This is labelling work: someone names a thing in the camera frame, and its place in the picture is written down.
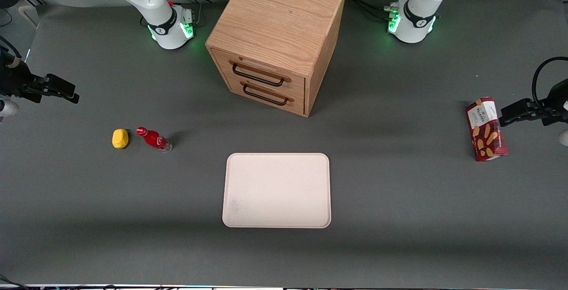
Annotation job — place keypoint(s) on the red coke bottle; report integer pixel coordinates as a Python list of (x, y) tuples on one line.
[(155, 140)]

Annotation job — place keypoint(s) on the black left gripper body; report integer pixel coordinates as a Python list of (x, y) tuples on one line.
[(556, 102)]

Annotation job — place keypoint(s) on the wooden drawer cabinet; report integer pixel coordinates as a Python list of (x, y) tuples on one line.
[(275, 15)]

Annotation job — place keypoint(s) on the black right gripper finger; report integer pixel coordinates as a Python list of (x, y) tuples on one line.
[(60, 85), (72, 98)]

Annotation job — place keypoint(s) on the beige plastic tray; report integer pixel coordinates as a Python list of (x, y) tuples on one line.
[(275, 192)]

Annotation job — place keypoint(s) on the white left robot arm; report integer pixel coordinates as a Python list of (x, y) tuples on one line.
[(421, 10)]

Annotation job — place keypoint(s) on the yellow lemon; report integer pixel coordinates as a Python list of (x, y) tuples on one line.
[(120, 139)]

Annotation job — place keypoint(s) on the wooden drawer front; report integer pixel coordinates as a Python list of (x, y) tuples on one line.
[(298, 87), (299, 106)]

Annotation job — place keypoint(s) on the red cookie box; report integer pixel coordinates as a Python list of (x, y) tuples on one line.
[(486, 135)]

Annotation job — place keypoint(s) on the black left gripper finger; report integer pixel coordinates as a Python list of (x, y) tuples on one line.
[(519, 109), (506, 122)]

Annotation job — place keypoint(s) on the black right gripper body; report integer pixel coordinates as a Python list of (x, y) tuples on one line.
[(12, 78)]

